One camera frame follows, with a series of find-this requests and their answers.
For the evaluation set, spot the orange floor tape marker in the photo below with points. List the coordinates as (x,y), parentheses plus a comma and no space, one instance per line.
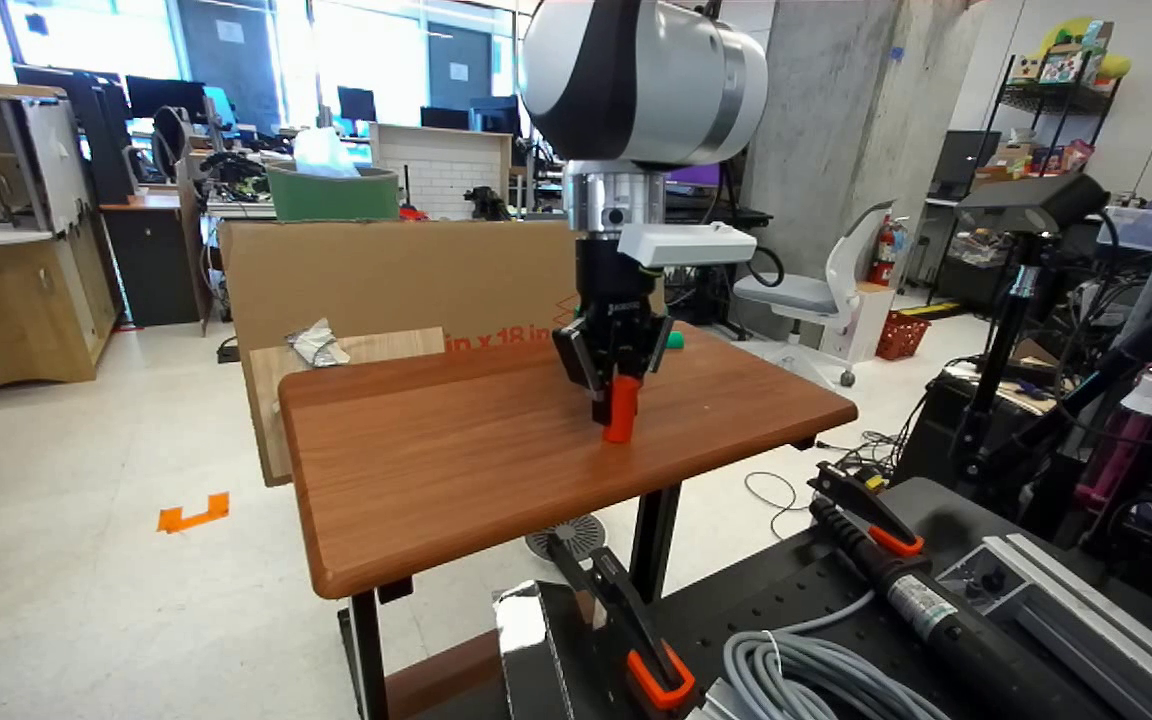
(195,513)

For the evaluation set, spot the green storage bin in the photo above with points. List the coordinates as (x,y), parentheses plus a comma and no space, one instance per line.
(331,198)

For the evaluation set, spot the orange cylinder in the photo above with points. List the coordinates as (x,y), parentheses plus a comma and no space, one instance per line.
(622,410)

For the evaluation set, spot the small green cylinder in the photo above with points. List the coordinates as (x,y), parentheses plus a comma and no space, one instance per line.
(673,340)

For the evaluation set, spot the black table leg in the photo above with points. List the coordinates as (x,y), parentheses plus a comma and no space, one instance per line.
(369,652)
(656,542)

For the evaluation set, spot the aluminium rail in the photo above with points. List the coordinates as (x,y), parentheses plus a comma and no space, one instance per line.
(1108,626)

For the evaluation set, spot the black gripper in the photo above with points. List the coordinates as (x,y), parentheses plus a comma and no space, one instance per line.
(618,285)

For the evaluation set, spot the red basket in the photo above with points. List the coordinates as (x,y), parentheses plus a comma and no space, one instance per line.
(901,334)

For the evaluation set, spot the crumpled white paper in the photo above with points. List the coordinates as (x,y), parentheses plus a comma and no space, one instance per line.
(318,344)

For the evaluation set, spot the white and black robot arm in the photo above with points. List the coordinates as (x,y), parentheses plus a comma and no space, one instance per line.
(642,83)

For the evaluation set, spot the black shelf with toys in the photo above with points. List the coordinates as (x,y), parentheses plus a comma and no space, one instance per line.
(1059,107)

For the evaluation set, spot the white plastic bag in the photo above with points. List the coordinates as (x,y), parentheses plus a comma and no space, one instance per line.
(325,149)

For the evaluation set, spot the light wooden cabinet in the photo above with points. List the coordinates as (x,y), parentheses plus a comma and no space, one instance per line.
(1,292)

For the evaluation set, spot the black and orange bar clamp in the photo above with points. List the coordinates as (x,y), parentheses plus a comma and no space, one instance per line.
(642,652)

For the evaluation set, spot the black cylindrical tool orange trigger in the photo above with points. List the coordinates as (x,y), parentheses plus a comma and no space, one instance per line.
(949,626)

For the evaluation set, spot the white chair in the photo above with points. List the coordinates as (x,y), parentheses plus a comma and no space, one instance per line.
(817,292)

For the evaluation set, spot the black camera stand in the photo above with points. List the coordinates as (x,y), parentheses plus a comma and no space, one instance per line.
(1002,334)

